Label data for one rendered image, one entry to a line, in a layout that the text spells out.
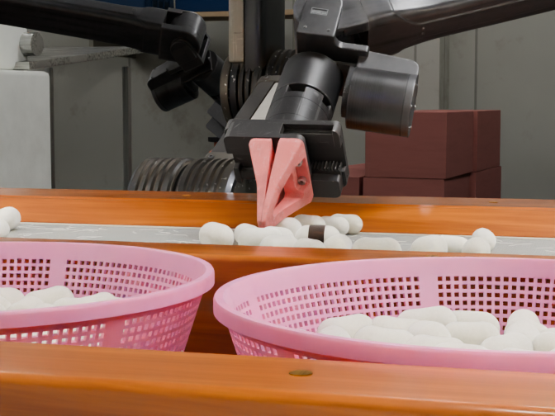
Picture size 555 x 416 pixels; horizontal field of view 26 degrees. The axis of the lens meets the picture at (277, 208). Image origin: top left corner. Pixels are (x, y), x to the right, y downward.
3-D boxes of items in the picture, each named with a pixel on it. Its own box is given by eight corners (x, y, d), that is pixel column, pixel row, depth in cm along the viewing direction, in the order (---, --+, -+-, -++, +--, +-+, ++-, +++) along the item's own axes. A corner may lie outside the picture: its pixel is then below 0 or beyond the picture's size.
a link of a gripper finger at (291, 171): (283, 198, 95) (308, 123, 102) (198, 195, 97) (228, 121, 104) (296, 257, 100) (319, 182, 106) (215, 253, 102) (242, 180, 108)
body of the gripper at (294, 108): (336, 134, 100) (353, 80, 106) (220, 132, 103) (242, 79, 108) (346, 191, 105) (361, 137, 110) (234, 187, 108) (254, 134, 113)
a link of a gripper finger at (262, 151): (312, 199, 95) (335, 123, 101) (226, 196, 97) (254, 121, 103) (324, 259, 99) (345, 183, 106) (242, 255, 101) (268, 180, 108)
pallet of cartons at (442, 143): (503, 245, 707) (505, 109, 700) (464, 279, 575) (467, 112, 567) (344, 239, 737) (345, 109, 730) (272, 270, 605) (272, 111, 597)
